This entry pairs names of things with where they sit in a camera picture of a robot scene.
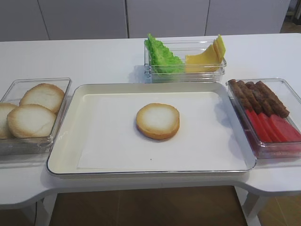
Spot green lettuce leaf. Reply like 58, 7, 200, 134
145, 33, 165, 65
152, 51, 184, 73

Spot green lettuce leaf in container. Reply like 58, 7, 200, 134
145, 33, 165, 65

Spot clear lettuce cheese container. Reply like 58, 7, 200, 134
144, 40, 227, 83

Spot flat yellow cheese slice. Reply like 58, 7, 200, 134
185, 44, 222, 73

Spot upright yellow cheese slices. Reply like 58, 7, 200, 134
213, 34, 226, 61

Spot bottom bun on tray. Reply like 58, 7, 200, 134
136, 103, 180, 140

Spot white metal tray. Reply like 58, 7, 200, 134
47, 82, 257, 176

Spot left brown meat patty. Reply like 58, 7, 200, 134
228, 79, 253, 112

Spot brown meat patty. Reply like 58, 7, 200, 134
255, 81, 290, 118
228, 79, 253, 112
246, 81, 275, 117

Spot back bun slice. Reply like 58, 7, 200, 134
19, 83, 64, 114

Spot bun slice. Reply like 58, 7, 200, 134
19, 83, 64, 114
0, 103, 17, 139
7, 104, 56, 138

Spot middle brown meat patty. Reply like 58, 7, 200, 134
246, 81, 275, 117

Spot left red tomato slice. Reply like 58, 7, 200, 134
245, 109, 272, 143

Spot red tomato slice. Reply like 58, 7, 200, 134
269, 114, 301, 142
245, 109, 272, 143
258, 113, 287, 143

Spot middle red tomato slice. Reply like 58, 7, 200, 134
258, 113, 287, 143

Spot clear meat tomato container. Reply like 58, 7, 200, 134
226, 78, 301, 159

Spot clear bun container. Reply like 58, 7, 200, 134
0, 78, 71, 155

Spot front bun slice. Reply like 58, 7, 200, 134
7, 104, 56, 138

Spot right brown meat patty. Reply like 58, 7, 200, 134
255, 81, 290, 118

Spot right red tomato slice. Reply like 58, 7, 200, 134
269, 114, 301, 142

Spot left bun slice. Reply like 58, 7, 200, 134
0, 103, 17, 139

